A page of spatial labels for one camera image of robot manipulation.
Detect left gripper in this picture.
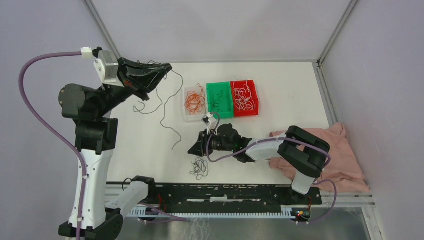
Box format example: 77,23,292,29
97,55,173,116

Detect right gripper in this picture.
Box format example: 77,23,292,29
188,128,235,157

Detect cable pile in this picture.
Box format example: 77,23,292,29
189,157,210,181

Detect black cables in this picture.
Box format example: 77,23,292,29
133,60,233,152

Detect orange cables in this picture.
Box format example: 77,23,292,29
184,83,206,116

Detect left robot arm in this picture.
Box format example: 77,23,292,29
58,53,172,240

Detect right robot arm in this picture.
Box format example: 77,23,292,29
187,123,331,204

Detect clear plastic bin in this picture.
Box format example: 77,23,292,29
182,83,208,122

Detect green plastic bin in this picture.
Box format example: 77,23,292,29
206,81,235,119

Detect red plastic bin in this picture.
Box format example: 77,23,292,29
230,79,260,118

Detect pink cloth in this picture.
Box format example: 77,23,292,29
269,123,371,193

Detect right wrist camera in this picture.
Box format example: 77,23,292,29
201,112,221,134

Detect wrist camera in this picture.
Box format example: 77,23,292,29
80,47,123,87
201,112,221,134

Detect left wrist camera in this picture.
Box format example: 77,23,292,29
80,47,123,87

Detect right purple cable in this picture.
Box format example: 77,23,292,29
205,111,339,226

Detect purple cable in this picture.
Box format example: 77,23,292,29
205,111,339,226
18,51,190,240

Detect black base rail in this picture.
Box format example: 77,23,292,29
143,183,323,214

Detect blue cable duct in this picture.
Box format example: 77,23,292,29
127,206,297,220

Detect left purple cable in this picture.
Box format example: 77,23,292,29
18,51,190,240

